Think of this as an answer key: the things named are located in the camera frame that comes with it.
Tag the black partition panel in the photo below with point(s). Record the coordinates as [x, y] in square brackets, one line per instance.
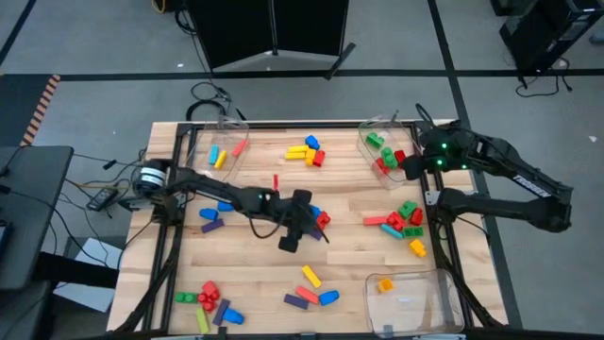
[311, 23]
[231, 28]

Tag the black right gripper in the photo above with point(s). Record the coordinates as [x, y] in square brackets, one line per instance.
[413, 167]

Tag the orange black hazard tape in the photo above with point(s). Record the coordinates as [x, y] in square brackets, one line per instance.
[41, 108]

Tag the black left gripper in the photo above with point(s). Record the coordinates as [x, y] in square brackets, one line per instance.
[295, 217]

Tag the lime long block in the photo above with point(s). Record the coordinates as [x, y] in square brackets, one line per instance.
[202, 320]

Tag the white paper sheet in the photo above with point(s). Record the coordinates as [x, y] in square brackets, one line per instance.
[94, 250]

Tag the black partition foot bar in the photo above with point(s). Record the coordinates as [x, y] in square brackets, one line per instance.
[340, 61]

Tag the black desk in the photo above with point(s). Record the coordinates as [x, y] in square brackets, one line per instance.
[28, 212]

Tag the yellow stud block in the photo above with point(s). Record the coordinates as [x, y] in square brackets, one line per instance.
[310, 156]
[385, 284]
[417, 248]

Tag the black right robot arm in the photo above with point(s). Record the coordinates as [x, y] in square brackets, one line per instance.
[528, 184]

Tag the grey metal bracket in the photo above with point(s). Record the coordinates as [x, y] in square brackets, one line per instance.
[430, 197]

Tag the purple long block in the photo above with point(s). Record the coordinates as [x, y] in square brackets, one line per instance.
[212, 226]
[221, 312]
[317, 234]
[296, 301]

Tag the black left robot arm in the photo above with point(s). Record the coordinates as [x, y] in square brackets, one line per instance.
[212, 189]

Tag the black equipment case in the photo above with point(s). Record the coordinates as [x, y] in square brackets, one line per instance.
[542, 33]

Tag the clear plastic bin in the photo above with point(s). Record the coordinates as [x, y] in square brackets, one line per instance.
[203, 170]
[415, 307]
[391, 130]

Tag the black power adapter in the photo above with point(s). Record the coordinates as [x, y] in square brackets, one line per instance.
[101, 198]

